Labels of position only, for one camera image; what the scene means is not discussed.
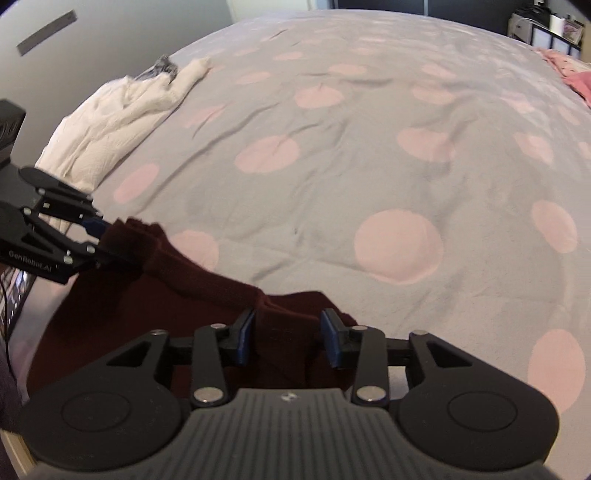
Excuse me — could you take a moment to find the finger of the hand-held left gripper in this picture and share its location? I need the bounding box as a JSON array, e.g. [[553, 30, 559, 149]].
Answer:
[[25, 208, 136, 274], [18, 167, 112, 238]]

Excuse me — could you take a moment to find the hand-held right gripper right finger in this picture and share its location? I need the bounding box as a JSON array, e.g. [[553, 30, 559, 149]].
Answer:
[[321, 308, 474, 409]]

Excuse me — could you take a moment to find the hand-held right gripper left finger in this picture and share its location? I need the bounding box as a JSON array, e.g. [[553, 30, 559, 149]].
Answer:
[[107, 308, 257, 409]]

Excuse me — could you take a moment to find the dark red sweater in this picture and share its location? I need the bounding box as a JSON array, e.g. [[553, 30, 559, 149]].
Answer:
[[25, 218, 359, 403]]

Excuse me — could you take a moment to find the white garment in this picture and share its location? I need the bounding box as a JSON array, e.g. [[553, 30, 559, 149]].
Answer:
[[34, 56, 214, 232]]

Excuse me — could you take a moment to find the purple shaggy rug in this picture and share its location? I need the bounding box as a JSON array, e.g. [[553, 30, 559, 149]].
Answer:
[[0, 355, 24, 435]]

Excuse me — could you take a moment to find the polka dot bed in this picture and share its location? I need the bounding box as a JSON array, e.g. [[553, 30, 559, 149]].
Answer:
[[28, 9, 591, 417]]

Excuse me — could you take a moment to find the small grey garment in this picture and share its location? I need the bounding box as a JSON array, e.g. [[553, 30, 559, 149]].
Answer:
[[134, 54, 179, 82]]

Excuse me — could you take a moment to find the white door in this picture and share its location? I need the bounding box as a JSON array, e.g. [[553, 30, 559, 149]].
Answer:
[[226, 0, 334, 22]]

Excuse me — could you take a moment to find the black sliding wardrobe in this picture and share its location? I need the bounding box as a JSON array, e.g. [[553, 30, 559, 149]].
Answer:
[[330, 0, 523, 20]]

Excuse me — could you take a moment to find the floral pillow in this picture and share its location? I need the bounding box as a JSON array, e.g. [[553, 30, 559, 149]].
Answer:
[[538, 48, 591, 77]]

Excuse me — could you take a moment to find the white nightstand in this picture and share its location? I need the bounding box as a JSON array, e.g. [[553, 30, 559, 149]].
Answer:
[[508, 13, 585, 59]]

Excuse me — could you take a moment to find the black bag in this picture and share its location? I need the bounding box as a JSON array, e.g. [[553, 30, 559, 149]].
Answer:
[[515, 2, 553, 22]]

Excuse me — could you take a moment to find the grey wall switch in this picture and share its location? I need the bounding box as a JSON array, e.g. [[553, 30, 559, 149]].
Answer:
[[16, 10, 77, 56]]

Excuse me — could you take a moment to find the photo frame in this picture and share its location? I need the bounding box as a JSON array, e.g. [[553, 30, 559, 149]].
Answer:
[[561, 18, 583, 45]]

